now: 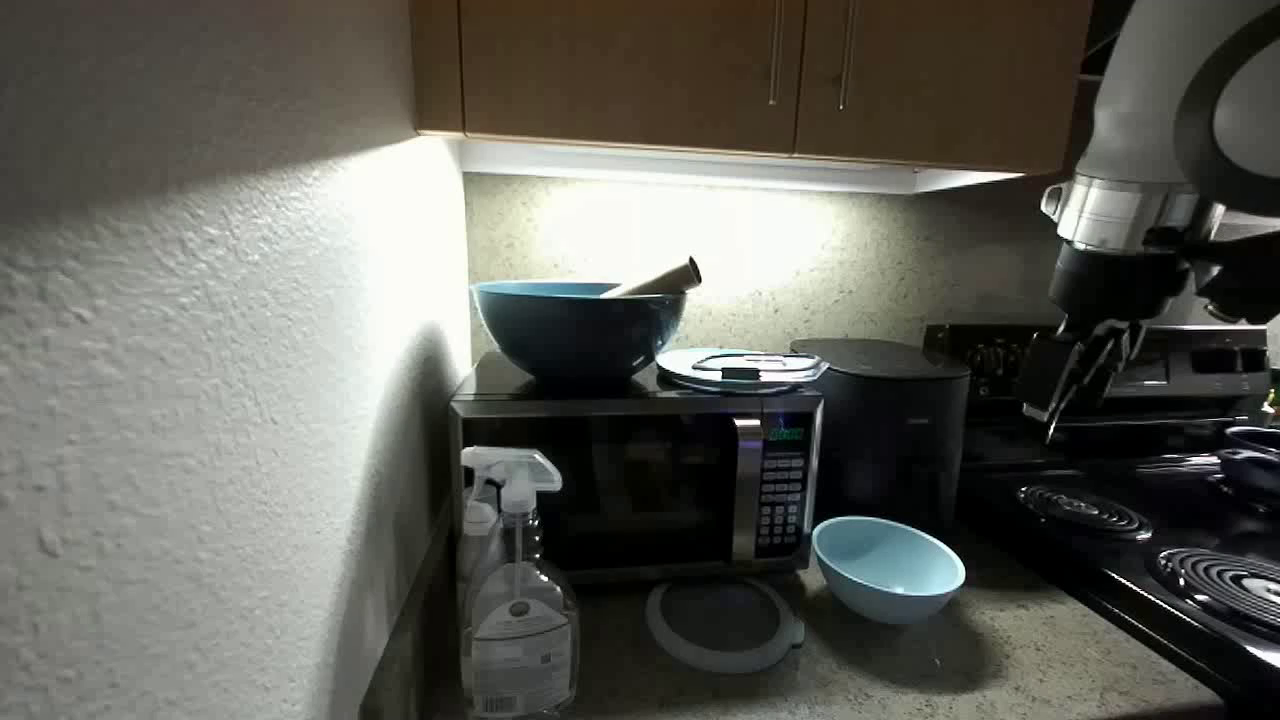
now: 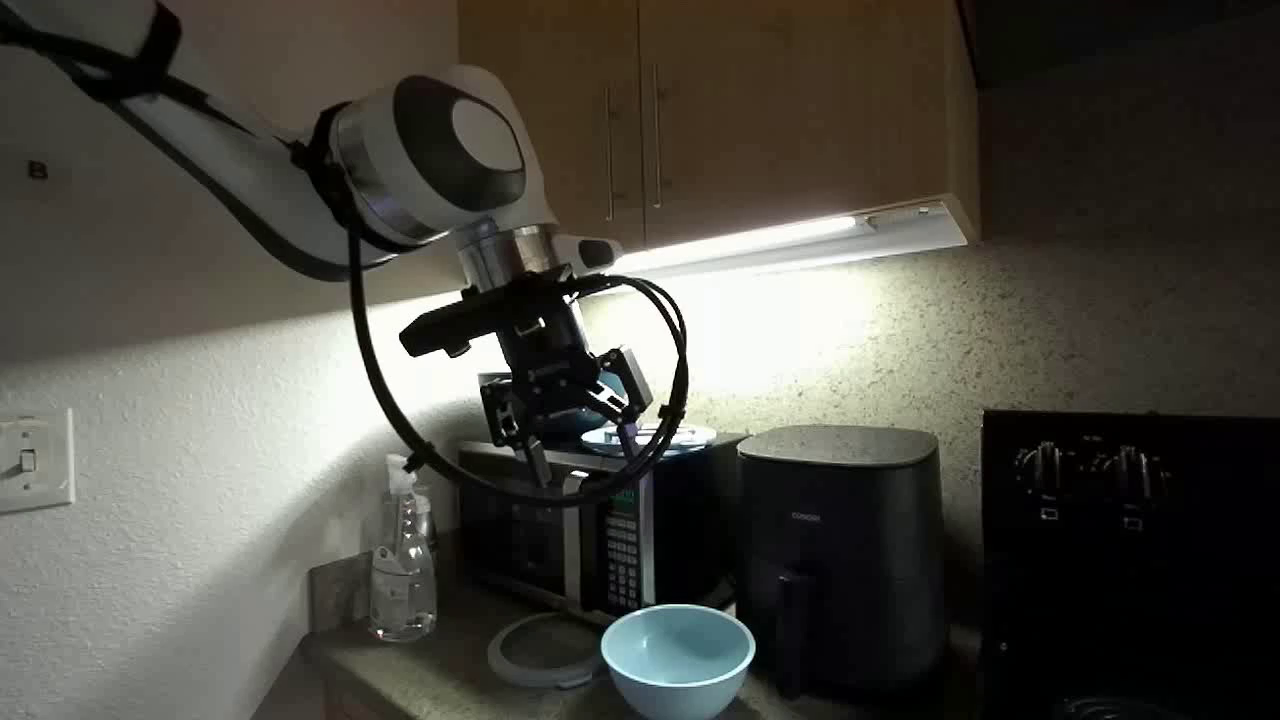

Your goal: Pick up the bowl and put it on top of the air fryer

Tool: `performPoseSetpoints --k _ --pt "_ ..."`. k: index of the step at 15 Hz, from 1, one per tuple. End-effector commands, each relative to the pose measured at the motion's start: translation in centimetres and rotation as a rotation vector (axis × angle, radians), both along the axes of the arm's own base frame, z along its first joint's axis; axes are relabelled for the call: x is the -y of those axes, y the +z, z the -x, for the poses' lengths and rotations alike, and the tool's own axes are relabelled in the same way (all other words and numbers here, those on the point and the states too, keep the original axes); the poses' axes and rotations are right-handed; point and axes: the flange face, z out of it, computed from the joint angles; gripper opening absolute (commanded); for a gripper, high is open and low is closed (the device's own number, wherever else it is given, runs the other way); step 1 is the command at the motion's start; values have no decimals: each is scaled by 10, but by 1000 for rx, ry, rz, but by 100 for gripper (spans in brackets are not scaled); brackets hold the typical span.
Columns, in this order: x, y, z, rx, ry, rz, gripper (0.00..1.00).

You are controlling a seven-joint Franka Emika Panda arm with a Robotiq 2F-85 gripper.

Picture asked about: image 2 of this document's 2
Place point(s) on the wooden wall cabinet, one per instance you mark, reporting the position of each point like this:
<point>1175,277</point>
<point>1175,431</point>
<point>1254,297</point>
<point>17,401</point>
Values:
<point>746,106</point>

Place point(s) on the light blue plate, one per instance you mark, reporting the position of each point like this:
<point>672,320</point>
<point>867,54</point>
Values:
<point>685,436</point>

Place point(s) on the black stove knob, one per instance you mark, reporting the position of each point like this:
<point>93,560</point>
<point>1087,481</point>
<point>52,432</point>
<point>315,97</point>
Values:
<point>1040,473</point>
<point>1131,476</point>

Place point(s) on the under-cabinet light strip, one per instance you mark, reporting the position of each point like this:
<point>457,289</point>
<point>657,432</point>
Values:
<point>786,240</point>

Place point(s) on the black and silver microwave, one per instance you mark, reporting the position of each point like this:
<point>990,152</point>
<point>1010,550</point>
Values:
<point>532,542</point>

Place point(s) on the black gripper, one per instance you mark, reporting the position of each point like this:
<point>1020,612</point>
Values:
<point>551,359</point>

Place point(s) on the white wall light switch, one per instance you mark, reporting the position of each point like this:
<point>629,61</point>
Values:
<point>29,462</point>

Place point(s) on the black air fryer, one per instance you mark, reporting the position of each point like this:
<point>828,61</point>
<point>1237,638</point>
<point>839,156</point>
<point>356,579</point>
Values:
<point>855,560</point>

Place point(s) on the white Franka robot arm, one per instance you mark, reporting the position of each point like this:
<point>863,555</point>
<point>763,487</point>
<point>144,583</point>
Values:
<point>242,144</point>

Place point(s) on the clear spray bottle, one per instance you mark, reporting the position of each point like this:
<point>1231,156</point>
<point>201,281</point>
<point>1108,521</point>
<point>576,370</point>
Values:
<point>403,575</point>

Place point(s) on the black electric stove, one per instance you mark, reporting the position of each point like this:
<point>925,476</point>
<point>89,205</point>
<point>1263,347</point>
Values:
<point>1134,600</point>

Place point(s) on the round grey container lid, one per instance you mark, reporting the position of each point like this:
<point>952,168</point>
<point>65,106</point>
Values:
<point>546,650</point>

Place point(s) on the light blue bowl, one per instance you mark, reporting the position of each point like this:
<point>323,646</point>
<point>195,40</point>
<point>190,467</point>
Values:
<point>676,660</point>

